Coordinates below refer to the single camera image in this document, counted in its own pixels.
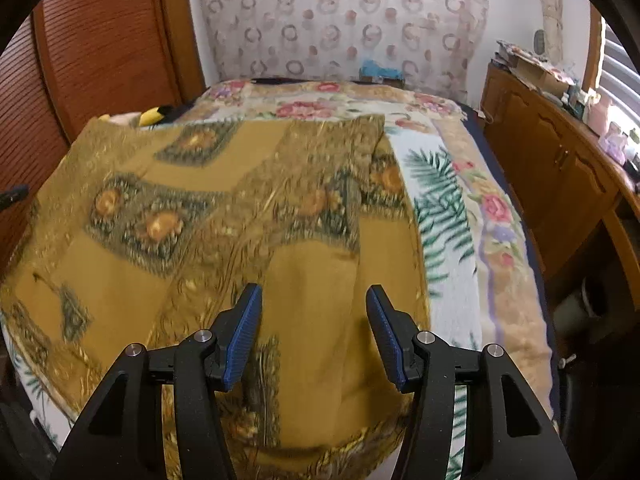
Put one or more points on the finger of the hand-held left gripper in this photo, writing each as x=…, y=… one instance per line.
x=17, y=193

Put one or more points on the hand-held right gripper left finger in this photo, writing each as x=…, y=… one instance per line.
x=242, y=335

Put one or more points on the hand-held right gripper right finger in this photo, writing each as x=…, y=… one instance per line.
x=387, y=340

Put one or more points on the mustard patterned garment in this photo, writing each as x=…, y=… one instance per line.
x=300, y=280

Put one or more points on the pink pillow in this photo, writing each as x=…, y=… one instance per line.
x=122, y=119

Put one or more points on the palm leaf print blanket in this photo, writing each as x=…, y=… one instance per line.
x=440, y=210

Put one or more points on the yellow plush toy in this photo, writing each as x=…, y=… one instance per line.
x=150, y=117

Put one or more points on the wooden louvered wardrobe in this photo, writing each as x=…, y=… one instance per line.
x=100, y=35

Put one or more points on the long wooden cabinet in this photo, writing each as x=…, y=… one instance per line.
x=540, y=150

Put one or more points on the floral blanket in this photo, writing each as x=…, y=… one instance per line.
x=310, y=95

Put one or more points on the light blue cloth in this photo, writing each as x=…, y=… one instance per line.
x=380, y=69

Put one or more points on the white plastic bag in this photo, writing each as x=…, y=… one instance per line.
x=614, y=142

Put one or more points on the cardboard box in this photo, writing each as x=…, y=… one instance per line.
x=542, y=77

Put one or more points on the pink container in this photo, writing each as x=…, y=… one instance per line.
x=601, y=112

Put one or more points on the floral cloth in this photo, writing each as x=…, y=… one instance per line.
x=520, y=52

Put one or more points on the grey window blind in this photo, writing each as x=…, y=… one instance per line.
x=620, y=70

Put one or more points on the beige wrapped pipe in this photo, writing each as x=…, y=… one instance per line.
x=550, y=5

